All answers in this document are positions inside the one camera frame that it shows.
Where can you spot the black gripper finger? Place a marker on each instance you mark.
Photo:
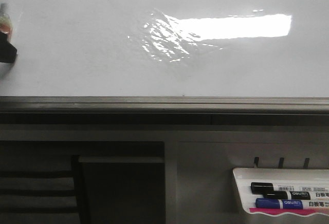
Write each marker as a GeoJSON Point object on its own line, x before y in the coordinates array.
{"type": "Point", "coordinates": [7, 51]}

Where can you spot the taped white marker pen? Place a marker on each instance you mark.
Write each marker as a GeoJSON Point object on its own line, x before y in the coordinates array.
{"type": "Point", "coordinates": [6, 24]}

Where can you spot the white whiteboard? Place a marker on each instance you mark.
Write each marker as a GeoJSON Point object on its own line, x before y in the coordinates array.
{"type": "Point", "coordinates": [222, 62]}

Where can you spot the black capped whiteboard marker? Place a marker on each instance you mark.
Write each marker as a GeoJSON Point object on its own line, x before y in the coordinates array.
{"type": "Point", "coordinates": [265, 187]}

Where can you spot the blue capped whiteboard marker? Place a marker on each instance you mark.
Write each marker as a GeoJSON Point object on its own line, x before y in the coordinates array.
{"type": "Point", "coordinates": [291, 204]}

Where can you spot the dark chair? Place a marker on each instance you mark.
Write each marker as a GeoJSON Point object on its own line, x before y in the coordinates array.
{"type": "Point", "coordinates": [43, 190]}

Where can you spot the white marker tray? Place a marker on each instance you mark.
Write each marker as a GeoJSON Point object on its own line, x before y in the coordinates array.
{"type": "Point", "coordinates": [243, 177]}

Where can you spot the black metal hook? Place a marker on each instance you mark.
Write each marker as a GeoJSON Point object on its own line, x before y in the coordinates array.
{"type": "Point", "coordinates": [256, 162]}
{"type": "Point", "coordinates": [306, 163]}
{"type": "Point", "coordinates": [281, 162]}

